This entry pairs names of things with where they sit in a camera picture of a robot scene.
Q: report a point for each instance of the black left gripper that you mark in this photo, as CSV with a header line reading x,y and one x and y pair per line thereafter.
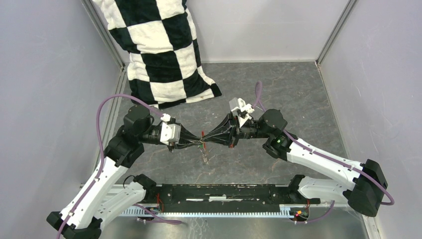
x,y
184,135

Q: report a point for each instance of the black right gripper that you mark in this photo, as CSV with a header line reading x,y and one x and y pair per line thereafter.
x,y
231,123

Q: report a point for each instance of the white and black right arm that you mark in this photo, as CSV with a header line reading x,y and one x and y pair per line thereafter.
x,y
363,186

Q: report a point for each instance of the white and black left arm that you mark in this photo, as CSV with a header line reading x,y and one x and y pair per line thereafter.
x,y
86,216

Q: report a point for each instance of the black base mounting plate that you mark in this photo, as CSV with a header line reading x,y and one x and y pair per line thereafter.
x,y
224,198

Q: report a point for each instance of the black white checkered cloth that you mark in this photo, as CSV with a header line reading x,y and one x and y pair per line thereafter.
x,y
165,68

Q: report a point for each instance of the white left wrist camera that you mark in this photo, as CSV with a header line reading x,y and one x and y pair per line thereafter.
x,y
165,131

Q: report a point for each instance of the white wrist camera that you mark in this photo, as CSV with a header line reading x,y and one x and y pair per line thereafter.
x,y
165,131
241,110

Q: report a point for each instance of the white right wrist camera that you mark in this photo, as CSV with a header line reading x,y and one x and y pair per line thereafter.
x,y
241,110

